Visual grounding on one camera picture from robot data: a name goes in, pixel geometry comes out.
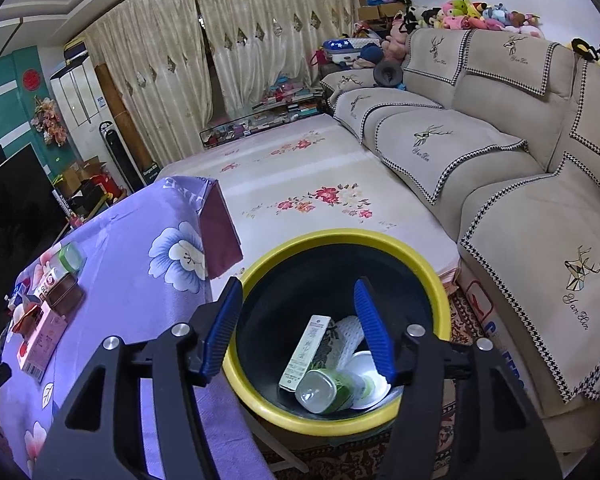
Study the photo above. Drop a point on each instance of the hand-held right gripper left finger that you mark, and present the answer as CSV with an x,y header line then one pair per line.
x,y
220,330

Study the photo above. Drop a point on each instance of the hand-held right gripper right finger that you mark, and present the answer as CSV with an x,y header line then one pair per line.
x,y
375,330

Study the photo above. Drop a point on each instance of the pink carton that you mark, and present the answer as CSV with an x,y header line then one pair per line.
x,y
42,347

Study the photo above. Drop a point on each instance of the red orange packet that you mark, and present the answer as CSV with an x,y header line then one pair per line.
x,y
30,317

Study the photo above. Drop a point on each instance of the yellow black waste bin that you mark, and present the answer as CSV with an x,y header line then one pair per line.
x,y
290,285

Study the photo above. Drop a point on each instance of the blue white tube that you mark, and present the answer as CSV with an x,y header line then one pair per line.
x,y
17,291

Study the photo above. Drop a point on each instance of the white tube red label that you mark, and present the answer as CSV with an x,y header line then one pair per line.
x,y
47,282

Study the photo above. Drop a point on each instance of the clear bottle green cap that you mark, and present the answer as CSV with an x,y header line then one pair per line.
x,y
72,259

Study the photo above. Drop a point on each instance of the purple floral tablecloth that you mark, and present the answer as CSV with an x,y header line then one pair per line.
x,y
130,280

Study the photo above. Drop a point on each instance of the dark red box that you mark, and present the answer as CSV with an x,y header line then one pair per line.
x,y
65,294

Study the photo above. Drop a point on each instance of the white printed box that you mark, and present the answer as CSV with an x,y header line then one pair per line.
x,y
500,320

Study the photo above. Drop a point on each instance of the patterned rug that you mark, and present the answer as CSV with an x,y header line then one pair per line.
x,y
340,462

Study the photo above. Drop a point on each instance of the large black television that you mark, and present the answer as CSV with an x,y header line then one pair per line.
x,y
10,220

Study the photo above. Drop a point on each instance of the red container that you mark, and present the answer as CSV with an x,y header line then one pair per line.
x,y
102,186

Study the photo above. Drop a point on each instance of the black tower fan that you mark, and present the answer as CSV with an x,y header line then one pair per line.
x,y
115,155

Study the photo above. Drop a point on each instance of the glass case with clutter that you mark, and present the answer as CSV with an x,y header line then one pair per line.
x,y
250,127

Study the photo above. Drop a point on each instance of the open cardboard boxes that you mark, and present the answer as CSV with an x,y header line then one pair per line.
x,y
80,172

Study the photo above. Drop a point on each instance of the beige sofa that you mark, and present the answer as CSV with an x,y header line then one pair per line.
x,y
505,160

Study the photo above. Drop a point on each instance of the dark neck pillow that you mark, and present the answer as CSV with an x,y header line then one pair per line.
x,y
387,75

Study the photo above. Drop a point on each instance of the artificial flower decoration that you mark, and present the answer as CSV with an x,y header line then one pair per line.
x,y
49,121

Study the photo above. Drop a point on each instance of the cream patterned curtain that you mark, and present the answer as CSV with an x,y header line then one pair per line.
x,y
275,30
150,70

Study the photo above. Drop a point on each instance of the blue white star bag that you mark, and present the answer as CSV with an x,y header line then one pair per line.
x,y
342,50

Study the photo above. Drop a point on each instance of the dark flat box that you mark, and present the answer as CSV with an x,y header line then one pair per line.
x,y
75,49

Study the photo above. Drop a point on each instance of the pile of plush toys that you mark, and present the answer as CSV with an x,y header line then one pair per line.
x,y
472,15

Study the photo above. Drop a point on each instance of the black yellow plush toy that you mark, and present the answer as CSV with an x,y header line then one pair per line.
x,y
592,55

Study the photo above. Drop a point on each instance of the red round wall ornament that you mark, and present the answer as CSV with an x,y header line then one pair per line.
x,y
31,80

